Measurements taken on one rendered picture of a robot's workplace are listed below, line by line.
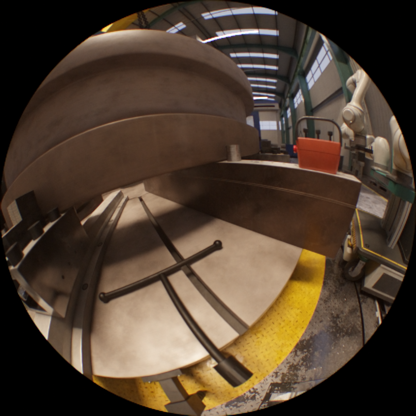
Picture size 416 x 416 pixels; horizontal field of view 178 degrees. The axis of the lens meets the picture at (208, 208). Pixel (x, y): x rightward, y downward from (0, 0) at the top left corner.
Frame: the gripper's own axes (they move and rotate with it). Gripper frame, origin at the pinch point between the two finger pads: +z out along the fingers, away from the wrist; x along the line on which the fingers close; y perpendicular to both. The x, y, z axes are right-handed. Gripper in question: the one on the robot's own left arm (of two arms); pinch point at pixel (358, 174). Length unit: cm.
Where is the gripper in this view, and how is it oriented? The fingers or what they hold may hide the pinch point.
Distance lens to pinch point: 98.6
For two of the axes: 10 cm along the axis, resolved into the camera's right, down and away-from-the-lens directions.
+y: -6.1, -2.8, 7.4
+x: -7.8, 3.4, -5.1
